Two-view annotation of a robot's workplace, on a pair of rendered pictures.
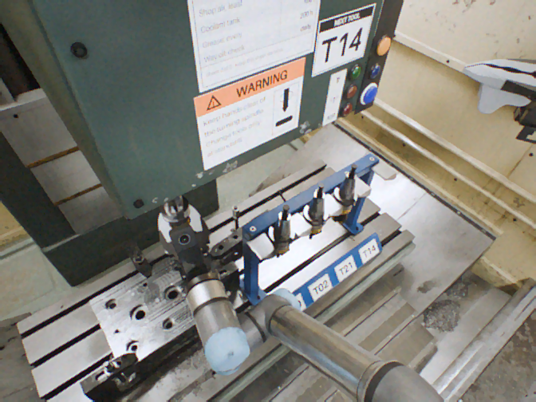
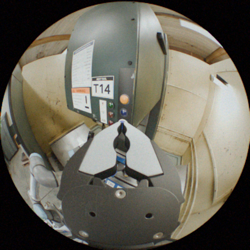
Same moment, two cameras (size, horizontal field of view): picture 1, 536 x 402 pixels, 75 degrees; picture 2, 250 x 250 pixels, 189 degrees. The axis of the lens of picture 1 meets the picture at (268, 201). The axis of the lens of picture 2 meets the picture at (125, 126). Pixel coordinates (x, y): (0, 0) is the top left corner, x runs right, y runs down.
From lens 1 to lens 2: 59 cm
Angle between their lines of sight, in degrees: 51
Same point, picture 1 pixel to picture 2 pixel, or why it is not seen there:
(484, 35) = (224, 164)
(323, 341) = not seen: hidden behind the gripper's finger
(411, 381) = (48, 175)
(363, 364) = (58, 173)
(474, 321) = not seen: hidden behind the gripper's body
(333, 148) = (180, 172)
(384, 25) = (123, 88)
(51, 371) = not seen: hidden behind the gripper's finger
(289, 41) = (85, 81)
